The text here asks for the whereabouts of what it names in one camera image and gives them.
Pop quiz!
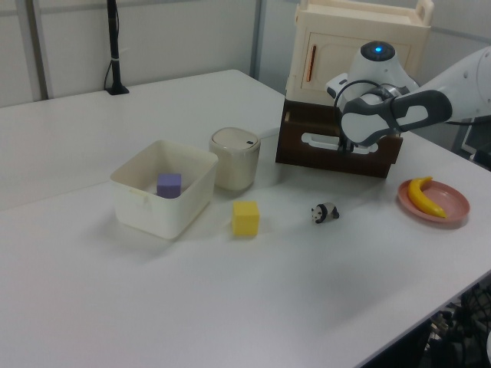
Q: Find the dark brown wooden tray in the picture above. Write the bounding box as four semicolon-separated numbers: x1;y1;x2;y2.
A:
275;103;404;180

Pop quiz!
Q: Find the dark brown wooden drawer case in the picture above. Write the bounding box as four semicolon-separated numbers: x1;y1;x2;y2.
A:
284;96;339;116

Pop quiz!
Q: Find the open white plastic bin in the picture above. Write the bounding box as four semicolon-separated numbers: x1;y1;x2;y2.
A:
110;139;219;242

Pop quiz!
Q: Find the small panda toy figure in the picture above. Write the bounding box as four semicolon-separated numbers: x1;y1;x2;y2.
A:
310;202;341;225

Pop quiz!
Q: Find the yellow plastic banana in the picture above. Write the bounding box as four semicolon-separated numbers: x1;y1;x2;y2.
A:
407;176;448;219

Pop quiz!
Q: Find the small cream lidded trash can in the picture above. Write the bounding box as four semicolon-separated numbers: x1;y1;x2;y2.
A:
208;126;262;192

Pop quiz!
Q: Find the yellow foam cube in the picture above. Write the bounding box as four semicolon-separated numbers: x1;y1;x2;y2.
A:
231;200;261;236

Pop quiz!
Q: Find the pink round plate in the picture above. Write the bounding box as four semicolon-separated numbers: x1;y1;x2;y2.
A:
397;179;471;230

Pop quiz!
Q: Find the dark monitor beside table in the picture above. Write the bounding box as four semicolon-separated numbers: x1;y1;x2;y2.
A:
461;121;491;172

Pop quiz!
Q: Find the purple foam cube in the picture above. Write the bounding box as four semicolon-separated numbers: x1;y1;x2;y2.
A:
156;172;183;200

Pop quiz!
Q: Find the dark clutter under table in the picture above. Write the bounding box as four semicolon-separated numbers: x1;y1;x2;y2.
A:
416;270;491;368

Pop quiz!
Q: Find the black pole stand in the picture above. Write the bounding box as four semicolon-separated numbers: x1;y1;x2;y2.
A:
105;0;130;96

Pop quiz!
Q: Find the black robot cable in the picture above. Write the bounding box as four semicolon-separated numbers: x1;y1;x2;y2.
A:
332;79;402;151

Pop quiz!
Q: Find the orange cabinet door handle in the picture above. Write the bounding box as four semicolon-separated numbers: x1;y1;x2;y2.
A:
305;44;318;83

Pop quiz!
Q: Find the cream plastic cabinet with handles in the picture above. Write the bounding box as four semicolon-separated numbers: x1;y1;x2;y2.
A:
285;0;435;107

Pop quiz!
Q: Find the thin cable on pole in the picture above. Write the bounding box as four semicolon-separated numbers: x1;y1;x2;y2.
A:
104;57;116;93

